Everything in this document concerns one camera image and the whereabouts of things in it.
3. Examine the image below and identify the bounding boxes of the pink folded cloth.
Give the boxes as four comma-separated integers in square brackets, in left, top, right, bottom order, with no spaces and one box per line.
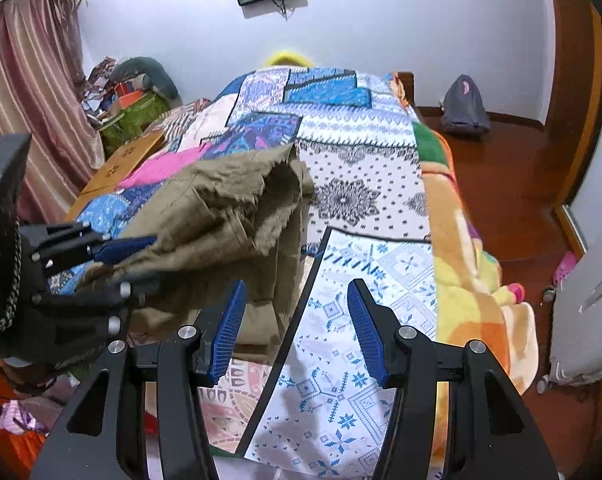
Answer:
[116,143,212,188]

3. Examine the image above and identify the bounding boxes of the orange fleece blanket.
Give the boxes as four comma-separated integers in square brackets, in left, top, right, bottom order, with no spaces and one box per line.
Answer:
[387,71,539,470]

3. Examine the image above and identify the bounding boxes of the grey backpack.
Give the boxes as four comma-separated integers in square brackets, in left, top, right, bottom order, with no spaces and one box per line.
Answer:
[441,75,490,136]

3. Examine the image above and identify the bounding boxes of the wooden lap tray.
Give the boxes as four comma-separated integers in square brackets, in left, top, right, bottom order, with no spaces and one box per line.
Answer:
[64,130,164,221]

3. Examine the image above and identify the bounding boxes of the striped pink curtain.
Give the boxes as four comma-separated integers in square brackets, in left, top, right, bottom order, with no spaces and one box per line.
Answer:
[0,0,104,223]

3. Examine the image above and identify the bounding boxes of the blue patchwork bed cover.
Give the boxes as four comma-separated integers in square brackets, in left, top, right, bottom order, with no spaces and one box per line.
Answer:
[45,66,440,480]

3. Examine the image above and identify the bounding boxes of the yellow pillow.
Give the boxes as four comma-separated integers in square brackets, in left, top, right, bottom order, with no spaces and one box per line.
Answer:
[265,50,315,68]

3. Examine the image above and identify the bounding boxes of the pink croc shoe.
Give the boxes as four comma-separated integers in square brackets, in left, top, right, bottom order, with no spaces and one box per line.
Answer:
[552,252,578,287]

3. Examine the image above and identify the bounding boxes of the olive green pants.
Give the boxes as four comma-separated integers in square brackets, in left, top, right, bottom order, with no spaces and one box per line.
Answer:
[78,144,313,363]

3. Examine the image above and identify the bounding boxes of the brown wooden door frame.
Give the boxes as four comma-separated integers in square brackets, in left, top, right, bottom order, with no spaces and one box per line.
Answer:
[545,0,602,211]

